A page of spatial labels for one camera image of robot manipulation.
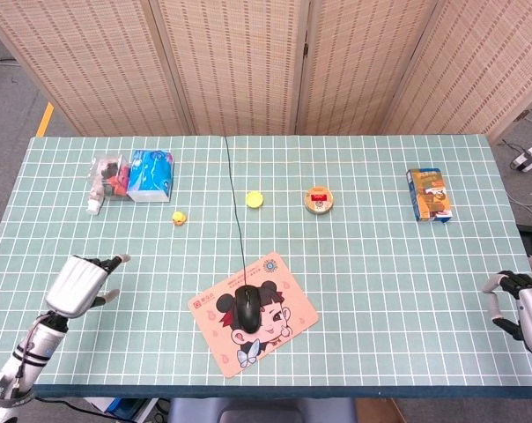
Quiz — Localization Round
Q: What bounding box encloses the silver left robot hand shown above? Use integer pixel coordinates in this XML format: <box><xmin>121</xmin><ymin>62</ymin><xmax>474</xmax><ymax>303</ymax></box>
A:
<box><xmin>44</xmin><ymin>253</ymin><xmax>131</xmax><ymax>319</ymax></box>

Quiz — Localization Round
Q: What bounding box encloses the black computer mouse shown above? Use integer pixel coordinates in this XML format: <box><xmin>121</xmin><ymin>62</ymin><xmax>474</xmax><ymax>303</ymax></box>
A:
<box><xmin>234</xmin><ymin>285</ymin><xmax>262</xmax><ymax>334</ymax></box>

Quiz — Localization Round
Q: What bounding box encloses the thin black cable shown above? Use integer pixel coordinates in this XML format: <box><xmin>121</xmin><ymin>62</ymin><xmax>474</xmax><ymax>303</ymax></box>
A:
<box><xmin>223</xmin><ymin>134</ymin><xmax>249</xmax><ymax>288</ymax></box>

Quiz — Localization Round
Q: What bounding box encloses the cartoon girl mouse pad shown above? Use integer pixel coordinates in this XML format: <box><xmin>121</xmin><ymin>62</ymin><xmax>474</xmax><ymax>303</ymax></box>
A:
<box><xmin>188</xmin><ymin>251</ymin><xmax>320</xmax><ymax>379</ymax></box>

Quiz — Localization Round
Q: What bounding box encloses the clear bag of toys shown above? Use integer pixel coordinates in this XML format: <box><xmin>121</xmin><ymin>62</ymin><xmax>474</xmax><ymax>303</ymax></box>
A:
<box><xmin>87</xmin><ymin>153</ymin><xmax>133</xmax><ymax>202</ymax></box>

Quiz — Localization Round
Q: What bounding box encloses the blue box under table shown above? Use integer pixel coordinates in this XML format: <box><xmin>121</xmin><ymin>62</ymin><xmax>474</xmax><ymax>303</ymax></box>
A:
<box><xmin>102</xmin><ymin>397</ymin><xmax>146</xmax><ymax>419</ymax></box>

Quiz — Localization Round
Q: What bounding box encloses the blue tissue pack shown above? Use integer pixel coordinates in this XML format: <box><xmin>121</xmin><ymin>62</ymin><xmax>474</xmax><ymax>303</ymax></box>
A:
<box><xmin>126</xmin><ymin>149</ymin><xmax>175</xmax><ymax>204</ymax></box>

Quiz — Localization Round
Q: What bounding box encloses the green checked tablecloth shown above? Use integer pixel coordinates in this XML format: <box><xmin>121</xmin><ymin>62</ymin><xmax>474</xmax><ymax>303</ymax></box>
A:
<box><xmin>0</xmin><ymin>134</ymin><xmax>532</xmax><ymax>400</ymax></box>

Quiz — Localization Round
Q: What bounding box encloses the white power strip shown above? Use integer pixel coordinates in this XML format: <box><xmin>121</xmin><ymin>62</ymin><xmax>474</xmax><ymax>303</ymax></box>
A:
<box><xmin>512</xmin><ymin>140</ymin><xmax>532</xmax><ymax>173</ymax></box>

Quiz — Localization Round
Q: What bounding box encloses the blue and brown snack box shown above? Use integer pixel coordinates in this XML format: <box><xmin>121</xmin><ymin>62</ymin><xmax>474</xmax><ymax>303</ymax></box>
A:
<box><xmin>405</xmin><ymin>167</ymin><xmax>454</xmax><ymax>224</ymax></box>

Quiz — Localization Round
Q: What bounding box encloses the blue grey chair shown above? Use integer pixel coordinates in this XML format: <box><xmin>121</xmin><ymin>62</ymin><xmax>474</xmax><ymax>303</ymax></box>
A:
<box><xmin>166</xmin><ymin>397</ymin><xmax>358</xmax><ymax>423</ymax></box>

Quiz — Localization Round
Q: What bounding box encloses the round gold tin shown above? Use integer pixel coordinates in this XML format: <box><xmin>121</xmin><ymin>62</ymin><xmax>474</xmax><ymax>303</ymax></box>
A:
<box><xmin>303</xmin><ymin>185</ymin><xmax>334</xmax><ymax>216</ymax></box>

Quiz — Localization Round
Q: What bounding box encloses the bamboo folding screen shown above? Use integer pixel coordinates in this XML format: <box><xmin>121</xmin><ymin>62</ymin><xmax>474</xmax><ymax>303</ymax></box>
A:
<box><xmin>0</xmin><ymin>0</ymin><xmax>532</xmax><ymax>145</ymax></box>

